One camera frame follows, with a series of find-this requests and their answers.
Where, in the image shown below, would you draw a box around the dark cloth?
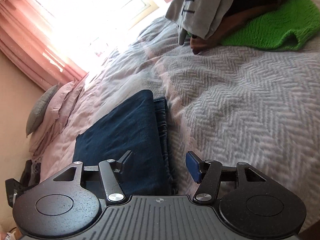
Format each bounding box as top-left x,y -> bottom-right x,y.
19,159 -> 42,189

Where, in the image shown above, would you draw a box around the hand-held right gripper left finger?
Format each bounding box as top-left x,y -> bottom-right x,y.
52,151 -> 132,205

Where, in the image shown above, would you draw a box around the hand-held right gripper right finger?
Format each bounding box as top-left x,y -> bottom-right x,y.
185,151 -> 267,203

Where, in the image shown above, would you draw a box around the grey garment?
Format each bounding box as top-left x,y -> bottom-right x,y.
165,0 -> 248,46

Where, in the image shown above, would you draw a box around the white framed window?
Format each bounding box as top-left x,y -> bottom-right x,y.
26,0 -> 160,55

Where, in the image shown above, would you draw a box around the grey pillow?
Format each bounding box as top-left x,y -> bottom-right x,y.
26,84 -> 59,138

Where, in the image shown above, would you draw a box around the dark blue denim jeans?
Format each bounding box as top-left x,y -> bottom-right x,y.
72,89 -> 178,197

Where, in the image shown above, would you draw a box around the brown garment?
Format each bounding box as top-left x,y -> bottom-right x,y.
189,0 -> 302,55

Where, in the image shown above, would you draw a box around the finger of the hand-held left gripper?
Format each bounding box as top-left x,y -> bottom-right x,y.
5,178 -> 20,207

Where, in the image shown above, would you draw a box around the pink pillow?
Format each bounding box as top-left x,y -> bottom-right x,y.
29,79 -> 86,157

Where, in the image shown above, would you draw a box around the green knit sweater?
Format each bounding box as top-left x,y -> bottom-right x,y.
221,0 -> 320,52

